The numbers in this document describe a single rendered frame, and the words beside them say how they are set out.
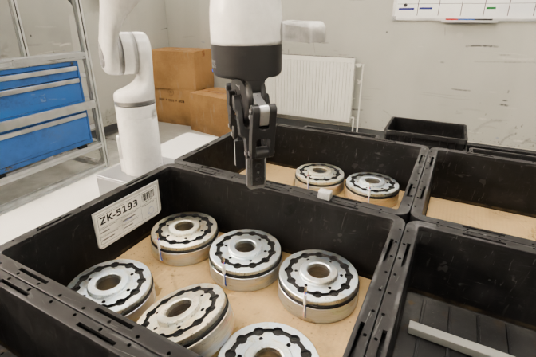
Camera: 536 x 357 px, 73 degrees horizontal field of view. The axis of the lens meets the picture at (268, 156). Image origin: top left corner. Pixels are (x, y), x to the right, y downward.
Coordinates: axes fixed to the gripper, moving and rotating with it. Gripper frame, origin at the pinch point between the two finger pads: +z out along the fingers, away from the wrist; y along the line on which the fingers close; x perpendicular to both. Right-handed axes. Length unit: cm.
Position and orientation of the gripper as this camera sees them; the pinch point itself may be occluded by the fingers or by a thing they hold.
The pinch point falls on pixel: (249, 165)
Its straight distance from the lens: 43.5
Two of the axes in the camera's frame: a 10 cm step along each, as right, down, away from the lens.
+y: 2.9, 3.5, -8.9
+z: 0.0, 9.3, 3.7
